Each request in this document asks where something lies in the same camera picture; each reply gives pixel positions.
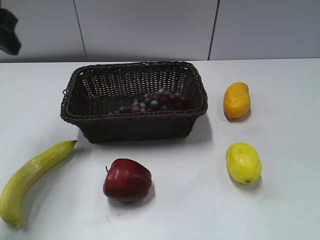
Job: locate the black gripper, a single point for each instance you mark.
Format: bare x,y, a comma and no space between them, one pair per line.
9,42

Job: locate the purple grape bunch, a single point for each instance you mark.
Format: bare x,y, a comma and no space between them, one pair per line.
155,101

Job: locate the dark brown wicker basket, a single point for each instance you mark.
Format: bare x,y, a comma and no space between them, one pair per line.
95,94

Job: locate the yellow banana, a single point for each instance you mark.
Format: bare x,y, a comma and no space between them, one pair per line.
13,194

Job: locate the red apple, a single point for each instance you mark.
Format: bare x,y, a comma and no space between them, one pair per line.
127,181

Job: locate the orange mango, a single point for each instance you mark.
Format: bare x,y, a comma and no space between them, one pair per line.
237,100

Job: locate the yellow lemon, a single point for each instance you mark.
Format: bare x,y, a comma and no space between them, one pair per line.
243,163

